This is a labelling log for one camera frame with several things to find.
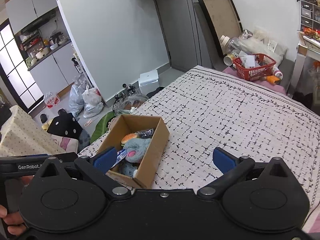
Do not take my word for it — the paper cup roll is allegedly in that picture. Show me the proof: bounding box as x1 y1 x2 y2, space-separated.
223 54 238 66

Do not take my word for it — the grey plastic bag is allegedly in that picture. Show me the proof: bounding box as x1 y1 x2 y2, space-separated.
68 83 104 119

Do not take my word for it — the burger plush toy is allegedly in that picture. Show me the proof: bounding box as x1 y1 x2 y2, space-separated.
121 133 138 146

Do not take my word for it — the dark grey wardrobe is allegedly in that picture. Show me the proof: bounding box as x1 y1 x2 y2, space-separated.
154 0 225 72

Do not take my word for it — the red white water pack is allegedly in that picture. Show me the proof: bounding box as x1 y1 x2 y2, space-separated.
44 92 60 109

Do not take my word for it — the brown framed board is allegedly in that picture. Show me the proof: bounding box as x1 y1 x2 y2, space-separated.
198 0 243 57

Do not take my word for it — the light blue plush toy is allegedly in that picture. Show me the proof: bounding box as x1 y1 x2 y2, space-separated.
124 138 151 163

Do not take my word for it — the black framed window door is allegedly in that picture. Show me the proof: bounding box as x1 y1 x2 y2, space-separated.
1 20 43 113

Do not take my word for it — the cream dotted fabric box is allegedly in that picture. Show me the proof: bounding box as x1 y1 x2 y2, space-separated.
0 105 65 157

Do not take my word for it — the pink bed sheet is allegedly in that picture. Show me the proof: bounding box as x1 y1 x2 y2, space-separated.
222 67 286 95

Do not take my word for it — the white kitchen cabinet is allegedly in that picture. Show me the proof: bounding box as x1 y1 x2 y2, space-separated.
29 41 80 95

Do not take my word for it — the person's left hand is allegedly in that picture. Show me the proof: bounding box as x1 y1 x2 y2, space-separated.
1 176 34 236

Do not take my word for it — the white black patterned bedspread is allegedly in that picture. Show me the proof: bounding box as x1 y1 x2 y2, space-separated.
77 65 320 235

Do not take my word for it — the orange small box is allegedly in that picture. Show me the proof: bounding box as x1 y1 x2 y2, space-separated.
265 75 281 85

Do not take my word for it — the white flat box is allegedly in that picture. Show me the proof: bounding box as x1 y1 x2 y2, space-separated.
138 69 159 95

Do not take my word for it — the white fluffy pillow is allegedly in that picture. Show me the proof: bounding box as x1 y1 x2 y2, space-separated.
240 27 287 67

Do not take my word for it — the dark fuzzy soft item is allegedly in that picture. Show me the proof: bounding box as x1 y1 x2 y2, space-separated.
136 128 155 139

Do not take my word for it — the denim elephant soft toy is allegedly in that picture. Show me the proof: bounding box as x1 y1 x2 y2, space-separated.
119 161 138 178

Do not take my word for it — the white plastic bag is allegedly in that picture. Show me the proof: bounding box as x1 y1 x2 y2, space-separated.
82 86 102 108

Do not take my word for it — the white pink small bottle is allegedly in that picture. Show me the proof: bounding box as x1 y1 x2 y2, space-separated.
272 67 283 80

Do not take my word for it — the blue orange snack packet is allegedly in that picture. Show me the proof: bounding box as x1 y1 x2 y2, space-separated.
113 149 127 167

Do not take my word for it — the red plastic basket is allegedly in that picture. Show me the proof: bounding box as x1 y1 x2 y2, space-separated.
233 53 276 81

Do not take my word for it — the clear plastic bottle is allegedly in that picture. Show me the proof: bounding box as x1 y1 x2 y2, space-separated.
220 35 252 55

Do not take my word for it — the brown cardboard box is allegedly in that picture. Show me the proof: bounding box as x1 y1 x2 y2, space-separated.
98 114 169 189

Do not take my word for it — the black white-dotted cushion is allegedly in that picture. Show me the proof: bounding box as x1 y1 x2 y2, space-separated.
47 113 82 139

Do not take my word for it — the white side table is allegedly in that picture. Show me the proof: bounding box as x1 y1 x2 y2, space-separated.
287 31 319 98

